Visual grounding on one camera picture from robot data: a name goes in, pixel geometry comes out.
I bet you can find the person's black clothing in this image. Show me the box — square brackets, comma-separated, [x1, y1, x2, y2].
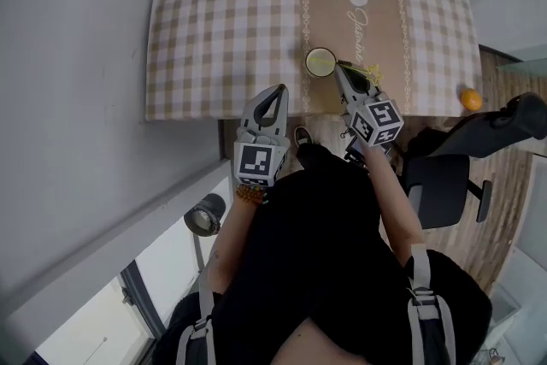
[164, 143, 493, 365]

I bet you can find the orange fruit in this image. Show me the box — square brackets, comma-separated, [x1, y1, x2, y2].
[460, 87, 484, 113]

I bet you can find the person's right forearm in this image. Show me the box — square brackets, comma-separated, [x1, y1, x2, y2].
[362, 144, 427, 258]

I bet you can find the white cup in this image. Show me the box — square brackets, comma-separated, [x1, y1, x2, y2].
[304, 46, 338, 79]

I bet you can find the beige checked flower tablecloth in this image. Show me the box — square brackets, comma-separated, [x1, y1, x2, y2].
[144, 0, 482, 122]

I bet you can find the amber bead bracelet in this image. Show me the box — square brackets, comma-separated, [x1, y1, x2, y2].
[234, 182, 270, 207]

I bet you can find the person's left forearm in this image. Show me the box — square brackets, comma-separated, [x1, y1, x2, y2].
[208, 182, 275, 297]

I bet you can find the black round lamp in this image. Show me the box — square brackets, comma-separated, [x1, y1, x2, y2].
[183, 192, 227, 237]

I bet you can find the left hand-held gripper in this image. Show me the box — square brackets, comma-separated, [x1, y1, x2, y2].
[233, 84, 292, 189]

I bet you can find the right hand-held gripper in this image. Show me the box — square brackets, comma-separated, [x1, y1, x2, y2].
[333, 60, 405, 150]

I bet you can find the yellow-green star stick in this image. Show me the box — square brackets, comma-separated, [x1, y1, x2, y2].
[309, 56, 385, 86]

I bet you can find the person's black shoe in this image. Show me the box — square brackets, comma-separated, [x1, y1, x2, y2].
[293, 125, 314, 150]

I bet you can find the glass table top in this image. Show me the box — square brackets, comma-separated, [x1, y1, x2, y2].
[494, 45, 547, 79]

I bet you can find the grey backpack strap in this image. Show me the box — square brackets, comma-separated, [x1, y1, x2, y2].
[174, 289, 215, 365]
[404, 243, 456, 365]

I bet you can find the black office chair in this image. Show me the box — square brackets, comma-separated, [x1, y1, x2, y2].
[401, 91, 547, 233]

